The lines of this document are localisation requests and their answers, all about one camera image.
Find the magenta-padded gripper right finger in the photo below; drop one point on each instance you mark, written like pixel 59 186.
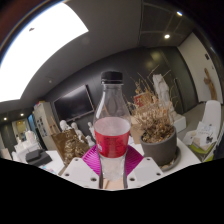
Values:
pixel 146 171

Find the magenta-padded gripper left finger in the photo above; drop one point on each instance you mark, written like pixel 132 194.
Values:
pixel 78 171

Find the clear red-labelled drink bottle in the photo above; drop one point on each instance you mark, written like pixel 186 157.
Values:
pixel 111 143

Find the dried plant in grey pot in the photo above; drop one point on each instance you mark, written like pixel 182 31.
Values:
pixel 160 148

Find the grey plant saucer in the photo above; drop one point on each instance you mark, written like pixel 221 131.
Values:
pixel 176 160

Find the black electronic device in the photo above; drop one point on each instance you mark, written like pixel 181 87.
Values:
pixel 38 157

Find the white plaster busts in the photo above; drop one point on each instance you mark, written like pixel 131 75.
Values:
pixel 64 125

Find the white display cabinet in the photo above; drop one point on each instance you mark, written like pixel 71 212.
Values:
pixel 45 123

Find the stack of papers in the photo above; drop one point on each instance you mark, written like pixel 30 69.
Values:
pixel 201 133

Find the white chair with green cushion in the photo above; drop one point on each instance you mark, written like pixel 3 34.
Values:
pixel 211 113

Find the wooden figure sculpture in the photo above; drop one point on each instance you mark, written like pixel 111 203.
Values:
pixel 210 83

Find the large ceiling light panel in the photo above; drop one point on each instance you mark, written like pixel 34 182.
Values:
pixel 36 50

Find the round ceiling spot light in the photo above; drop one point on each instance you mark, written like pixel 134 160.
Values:
pixel 167 36
pixel 179 13

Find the black wall screen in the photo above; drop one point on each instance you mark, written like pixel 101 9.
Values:
pixel 74 104

